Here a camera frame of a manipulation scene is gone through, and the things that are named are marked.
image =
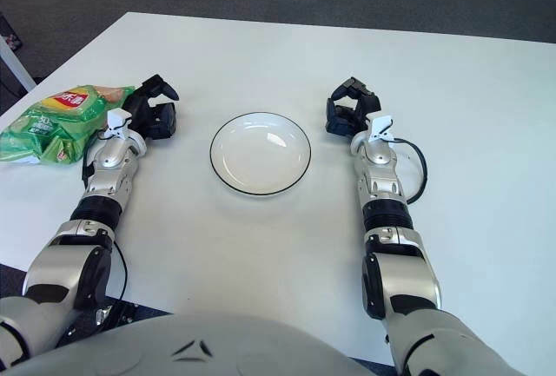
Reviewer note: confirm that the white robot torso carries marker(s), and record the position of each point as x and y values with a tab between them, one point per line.
217	350

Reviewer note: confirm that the white plate with black rim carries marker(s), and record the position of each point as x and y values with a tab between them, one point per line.
260	154

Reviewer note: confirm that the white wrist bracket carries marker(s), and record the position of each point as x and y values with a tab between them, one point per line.
117	120
381	126

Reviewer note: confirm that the white table leg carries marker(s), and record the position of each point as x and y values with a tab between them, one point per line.
15	65

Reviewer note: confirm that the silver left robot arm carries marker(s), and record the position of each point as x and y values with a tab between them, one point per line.
108	172

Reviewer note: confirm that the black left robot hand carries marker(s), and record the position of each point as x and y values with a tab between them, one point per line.
141	111

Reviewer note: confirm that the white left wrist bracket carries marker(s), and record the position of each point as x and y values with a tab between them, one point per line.
117	120

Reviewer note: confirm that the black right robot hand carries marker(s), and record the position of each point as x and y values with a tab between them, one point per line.
343	122

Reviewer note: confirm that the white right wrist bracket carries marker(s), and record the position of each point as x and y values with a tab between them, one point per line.
381	126

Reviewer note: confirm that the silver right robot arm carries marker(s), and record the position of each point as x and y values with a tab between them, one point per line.
382	185

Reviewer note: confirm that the dark red floor object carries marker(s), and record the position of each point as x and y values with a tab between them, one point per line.
11	37

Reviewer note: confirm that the black robot lower body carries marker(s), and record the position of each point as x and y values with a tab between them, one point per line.
117	313

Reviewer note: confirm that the green potato chip bag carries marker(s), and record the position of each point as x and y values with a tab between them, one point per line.
52	128

